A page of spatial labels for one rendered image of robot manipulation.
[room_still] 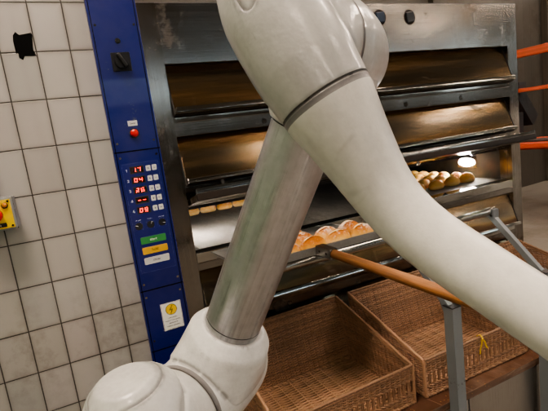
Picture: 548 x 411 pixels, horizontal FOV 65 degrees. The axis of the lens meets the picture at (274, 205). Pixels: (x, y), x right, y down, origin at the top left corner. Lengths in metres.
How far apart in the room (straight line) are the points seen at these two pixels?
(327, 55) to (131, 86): 1.23
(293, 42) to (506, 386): 1.76
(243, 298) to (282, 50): 0.42
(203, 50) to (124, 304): 0.98
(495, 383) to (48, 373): 1.62
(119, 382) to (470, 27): 2.24
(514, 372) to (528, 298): 1.63
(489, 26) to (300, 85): 2.23
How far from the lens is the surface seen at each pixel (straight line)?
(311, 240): 1.47
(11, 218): 1.55
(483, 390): 1.90
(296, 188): 0.61
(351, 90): 0.41
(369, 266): 1.22
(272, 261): 0.67
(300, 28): 0.42
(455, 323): 1.60
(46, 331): 1.71
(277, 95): 0.43
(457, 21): 2.44
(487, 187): 2.55
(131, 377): 0.70
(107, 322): 1.70
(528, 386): 2.12
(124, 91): 1.59
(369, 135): 0.41
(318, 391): 1.83
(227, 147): 1.70
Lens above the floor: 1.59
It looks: 9 degrees down
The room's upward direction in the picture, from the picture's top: 8 degrees counter-clockwise
